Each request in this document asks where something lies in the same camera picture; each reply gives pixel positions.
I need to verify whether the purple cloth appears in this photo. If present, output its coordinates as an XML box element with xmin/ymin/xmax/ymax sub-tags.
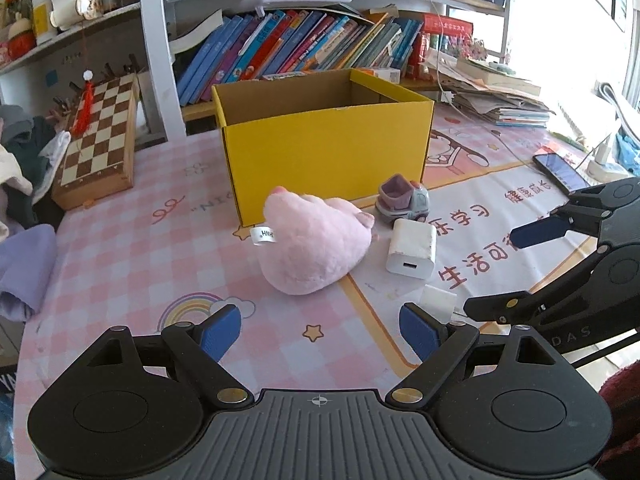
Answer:
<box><xmin>0</xmin><ymin>224</ymin><xmax>58</xmax><ymax>322</ymax></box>

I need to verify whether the pink plush toy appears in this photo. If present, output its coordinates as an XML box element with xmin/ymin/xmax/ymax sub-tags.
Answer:
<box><xmin>250</xmin><ymin>186</ymin><xmax>377</xmax><ymax>295</ymax></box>

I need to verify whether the red tassel ornament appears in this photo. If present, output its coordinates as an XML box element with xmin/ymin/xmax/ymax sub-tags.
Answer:
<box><xmin>70</xmin><ymin>70</ymin><xmax>97</xmax><ymax>137</ymax></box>

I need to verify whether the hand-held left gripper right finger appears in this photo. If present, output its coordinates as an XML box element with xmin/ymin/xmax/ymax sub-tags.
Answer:
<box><xmin>384</xmin><ymin>302</ymin><xmax>563</xmax><ymax>408</ymax></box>

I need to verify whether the red jar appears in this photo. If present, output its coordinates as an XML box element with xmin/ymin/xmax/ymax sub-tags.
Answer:
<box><xmin>7</xmin><ymin>12</ymin><xmax>38</xmax><ymax>60</ymax></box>

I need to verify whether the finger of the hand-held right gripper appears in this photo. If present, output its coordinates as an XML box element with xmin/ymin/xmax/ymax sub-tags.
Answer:
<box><xmin>462</xmin><ymin>247</ymin><xmax>610</xmax><ymax>325</ymax></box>
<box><xmin>511</xmin><ymin>177</ymin><xmax>640</xmax><ymax>251</ymax></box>

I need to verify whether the small white plug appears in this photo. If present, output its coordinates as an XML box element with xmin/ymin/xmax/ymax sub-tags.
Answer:
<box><xmin>419</xmin><ymin>285</ymin><xmax>458</xmax><ymax>320</ymax></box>

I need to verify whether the red fuzzy garment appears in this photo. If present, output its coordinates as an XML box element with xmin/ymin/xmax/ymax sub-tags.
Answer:
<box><xmin>597</xmin><ymin>360</ymin><xmax>640</xmax><ymax>480</ymax></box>

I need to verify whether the purple grey toy car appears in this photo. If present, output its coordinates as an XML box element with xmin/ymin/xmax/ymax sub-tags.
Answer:
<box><xmin>376</xmin><ymin>174</ymin><xmax>431</xmax><ymax>222</ymax></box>

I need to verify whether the white charger adapter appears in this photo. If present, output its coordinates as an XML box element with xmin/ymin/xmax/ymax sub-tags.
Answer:
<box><xmin>386</xmin><ymin>218</ymin><xmax>437</xmax><ymax>277</ymax></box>

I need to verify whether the thick red book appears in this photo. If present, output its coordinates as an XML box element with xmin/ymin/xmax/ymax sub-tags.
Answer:
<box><xmin>407</xmin><ymin>14</ymin><xmax>474</xmax><ymax>81</ymax></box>

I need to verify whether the pile of clothes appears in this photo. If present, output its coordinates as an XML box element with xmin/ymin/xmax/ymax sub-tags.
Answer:
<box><xmin>0</xmin><ymin>105</ymin><xmax>71</xmax><ymax>241</ymax></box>

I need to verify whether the white charging cable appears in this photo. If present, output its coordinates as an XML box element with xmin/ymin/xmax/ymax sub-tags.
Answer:
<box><xmin>400</xmin><ymin>0</ymin><xmax>536</xmax><ymax>166</ymax></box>

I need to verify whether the small white orange box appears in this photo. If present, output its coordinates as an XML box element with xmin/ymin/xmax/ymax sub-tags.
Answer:
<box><xmin>357</xmin><ymin>66</ymin><xmax>402</xmax><ymax>83</ymax></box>

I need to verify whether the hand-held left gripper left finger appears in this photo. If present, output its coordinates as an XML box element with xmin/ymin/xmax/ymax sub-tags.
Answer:
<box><xmin>82</xmin><ymin>304</ymin><xmax>254</xmax><ymax>408</ymax></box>

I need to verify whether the stack of papers and books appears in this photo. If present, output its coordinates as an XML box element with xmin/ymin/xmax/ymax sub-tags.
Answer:
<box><xmin>425</xmin><ymin>50</ymin><xmax>556</xmax><ymax>128</ymax></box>

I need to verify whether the pink checked table mat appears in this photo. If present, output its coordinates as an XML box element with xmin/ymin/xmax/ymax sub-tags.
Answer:
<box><xmin>15</xmin><ymin>105</ymin><xmax>640</xmax><ymax>461</ymax></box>

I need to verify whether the white power adapter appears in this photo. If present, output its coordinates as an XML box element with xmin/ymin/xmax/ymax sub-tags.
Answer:
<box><xmin>585</xmin><ymin>145</ymin><xmax>631</xmax><ymax>183</ymax></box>

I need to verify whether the blue plastic bag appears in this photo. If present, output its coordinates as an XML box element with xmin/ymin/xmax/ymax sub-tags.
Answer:
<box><xmin>615</xmin><ymin>132</ymin><xmax>640</xmax><ymax>178</ymax></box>

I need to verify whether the wooden chessboard box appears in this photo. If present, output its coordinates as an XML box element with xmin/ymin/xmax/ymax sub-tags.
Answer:
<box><xmin>51</xmin><ymin>73</ymin><xmax>141</xmax><ymax>211</ymax></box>

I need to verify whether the black smartphone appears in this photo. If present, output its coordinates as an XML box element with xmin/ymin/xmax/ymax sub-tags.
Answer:
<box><xmin>532</xmin><ymin>152</ymin><xmax>593</xmax><ymax>195</ymax></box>

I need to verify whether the white bottle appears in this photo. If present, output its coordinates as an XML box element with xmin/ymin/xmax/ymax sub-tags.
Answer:
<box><xmin>31</xmin><ymin>0</ymin><xmax>56</xmax><ymax>43</ymax></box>

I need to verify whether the yellow cardboard box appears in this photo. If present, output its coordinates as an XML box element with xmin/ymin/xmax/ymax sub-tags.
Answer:
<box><xmin>212</xmin><ymin>69</ymin><xmax>435</xmax><ymax>228</ymax></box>

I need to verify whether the row of colourful books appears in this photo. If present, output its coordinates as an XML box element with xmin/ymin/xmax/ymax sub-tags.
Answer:
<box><xmin>176</xmin><ymin>9</ymin><xmax>426</xmax><ymax>106</ymax></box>

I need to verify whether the white desk shelf unit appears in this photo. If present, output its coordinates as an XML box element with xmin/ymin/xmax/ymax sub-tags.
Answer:
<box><xmin>0</xmin><ymin>0</ymin><xmax>511</xmax><ymax>141</ymax></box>

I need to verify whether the black cable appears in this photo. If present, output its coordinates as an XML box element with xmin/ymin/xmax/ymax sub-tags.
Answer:
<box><xmin>570</xmin><ymin>332</ymin><xmax>640</xmax><ymax>367</ymax></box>

